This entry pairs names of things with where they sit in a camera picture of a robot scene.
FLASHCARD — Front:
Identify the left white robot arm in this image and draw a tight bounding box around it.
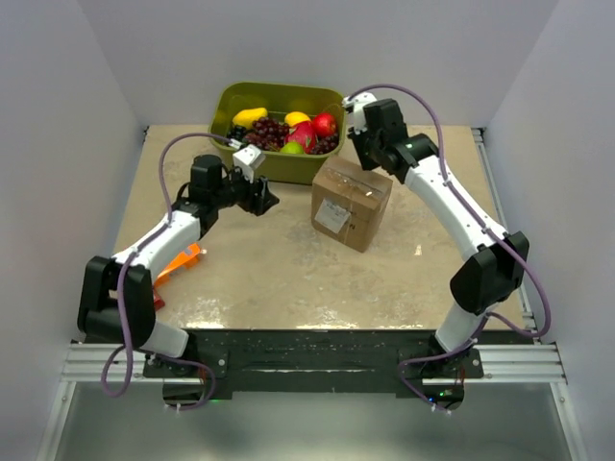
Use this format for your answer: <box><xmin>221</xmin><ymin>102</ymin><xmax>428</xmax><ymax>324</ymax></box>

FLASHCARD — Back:
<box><xmin>77</xmin><ymin>146</ymin><xmax>279</xmax><ymax>376</ymax></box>

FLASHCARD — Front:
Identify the dark red grape bunch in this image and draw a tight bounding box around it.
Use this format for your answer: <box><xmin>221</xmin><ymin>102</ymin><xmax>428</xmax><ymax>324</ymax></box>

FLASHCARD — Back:
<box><xmin>310</xmin><ymin>133</ymin><xmax>339</xmax><ymax>155</ymax></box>

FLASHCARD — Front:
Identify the red apple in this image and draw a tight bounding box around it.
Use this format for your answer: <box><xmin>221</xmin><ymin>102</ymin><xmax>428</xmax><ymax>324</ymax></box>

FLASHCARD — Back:
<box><xmin>311</xmin><ymin>112</ymin><xmax>337</xmax><ymax>138</ymax></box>

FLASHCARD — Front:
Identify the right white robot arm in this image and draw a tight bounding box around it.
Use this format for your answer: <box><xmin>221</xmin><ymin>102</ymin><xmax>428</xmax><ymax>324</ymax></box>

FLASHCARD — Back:
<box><xmin>342</xmin><ymin>92</ymin><xmax>529</xmax><ymax>377</ymax></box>

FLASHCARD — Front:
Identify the pink dragon fruit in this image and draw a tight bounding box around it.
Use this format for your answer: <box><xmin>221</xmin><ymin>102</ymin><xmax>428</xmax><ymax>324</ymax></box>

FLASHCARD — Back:
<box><xmin>285</xmin><ymin>121</ymin><xmax>318</xmax><ymax>154</ymax></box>

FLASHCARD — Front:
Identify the dark black grape bunch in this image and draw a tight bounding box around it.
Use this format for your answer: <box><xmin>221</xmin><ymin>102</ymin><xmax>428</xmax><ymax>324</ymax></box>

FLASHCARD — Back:
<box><xmin>227</xmin><ymin>126</ymin><xmax>248</xmax><ymax>142</ymax></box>

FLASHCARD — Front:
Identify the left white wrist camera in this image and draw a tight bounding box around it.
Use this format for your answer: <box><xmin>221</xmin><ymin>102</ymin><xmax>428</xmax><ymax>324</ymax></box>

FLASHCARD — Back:
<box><xmin>230</xmin><ymin>139</ymin><xmax>266</xmax><ymax>182</ymax></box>

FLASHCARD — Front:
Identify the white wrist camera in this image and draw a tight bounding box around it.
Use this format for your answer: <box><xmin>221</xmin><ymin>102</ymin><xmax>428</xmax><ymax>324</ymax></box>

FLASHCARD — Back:
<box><xmin>342</xmin><ymin>92</ymin><xmax>377</xmax><ymax>134</ymax></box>
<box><xmin>230</xmin><ymin>139</ymin><xmax>266</xmax><ymax>182</ymax></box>

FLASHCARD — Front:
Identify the orange carton box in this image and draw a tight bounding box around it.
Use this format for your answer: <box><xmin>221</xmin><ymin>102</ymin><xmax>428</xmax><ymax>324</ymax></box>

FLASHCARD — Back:
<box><xmin>154</xmin><ymin>243</ymin><xmax>206</xmax><ymax>287</ymax></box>

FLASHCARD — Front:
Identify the red small box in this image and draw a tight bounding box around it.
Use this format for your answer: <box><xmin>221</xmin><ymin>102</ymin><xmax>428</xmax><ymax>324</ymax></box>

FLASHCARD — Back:
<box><xmin>153</xmin><ymin>290</ymin><xmax>165</xmax><ymax>311</ymax></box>

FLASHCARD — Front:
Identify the yellow lemon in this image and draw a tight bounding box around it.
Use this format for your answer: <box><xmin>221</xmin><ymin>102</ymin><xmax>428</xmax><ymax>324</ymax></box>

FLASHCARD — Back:
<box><xmin>284</xmin><ymin>111</ymin><xmax>311</xmax><ymax>127</ymax></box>

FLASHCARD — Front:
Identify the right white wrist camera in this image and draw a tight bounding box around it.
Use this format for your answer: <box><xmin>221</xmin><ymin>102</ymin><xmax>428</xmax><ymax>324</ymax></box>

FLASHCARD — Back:
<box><xmin>342</xmin><ymin>92</ymin><xmax>377</xmax><ymax>134</ymax></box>

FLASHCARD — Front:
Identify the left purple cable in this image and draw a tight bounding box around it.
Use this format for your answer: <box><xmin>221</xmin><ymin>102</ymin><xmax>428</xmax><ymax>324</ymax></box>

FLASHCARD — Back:
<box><xmin>99</xmin><ymin>133</ymin><xmax>236</xmax><ymax>413</ymax></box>

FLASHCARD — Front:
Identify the green lime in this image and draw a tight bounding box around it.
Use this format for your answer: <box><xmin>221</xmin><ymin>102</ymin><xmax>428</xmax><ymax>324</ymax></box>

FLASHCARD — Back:
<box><xmin>280</xmin><ymin>141</ymin><xmax>304</xmax><ymax>155</ymax></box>

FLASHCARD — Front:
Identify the brown cardboard express box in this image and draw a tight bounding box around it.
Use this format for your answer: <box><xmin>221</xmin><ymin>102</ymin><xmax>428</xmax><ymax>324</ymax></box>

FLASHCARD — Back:
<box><xmin>311</xmin><ymin>157</ymin><xmax>393</xmax><ymax>253</ymax></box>

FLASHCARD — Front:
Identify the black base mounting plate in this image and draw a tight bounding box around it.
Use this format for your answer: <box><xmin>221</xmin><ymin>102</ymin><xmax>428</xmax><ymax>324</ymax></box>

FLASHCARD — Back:
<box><xmin>86</xmin><ymin>328</ymin><xmax>537</xmax><ymax>402</ymax></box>

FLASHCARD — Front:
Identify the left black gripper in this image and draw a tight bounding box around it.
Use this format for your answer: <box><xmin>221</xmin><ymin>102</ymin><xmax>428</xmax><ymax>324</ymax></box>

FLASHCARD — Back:
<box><xmin>212</xmin><ymin>164</ymin><xmax>280</xmax><ymax>216</ymax></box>

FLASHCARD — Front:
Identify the yellow mango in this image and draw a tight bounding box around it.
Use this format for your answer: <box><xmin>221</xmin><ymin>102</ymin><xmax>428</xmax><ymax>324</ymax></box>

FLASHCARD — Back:
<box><xmin>232</xmin><ymin>108</ymin><xmax>268</xmax><ymax>129</ymax></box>

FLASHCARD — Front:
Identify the olive green plastic bin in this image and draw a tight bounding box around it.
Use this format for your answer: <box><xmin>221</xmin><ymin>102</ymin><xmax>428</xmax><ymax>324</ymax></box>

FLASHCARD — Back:
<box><xmin>209</xmin><ymin>82</ymin><xmax>347</xmax><ymax>185</ymax></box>

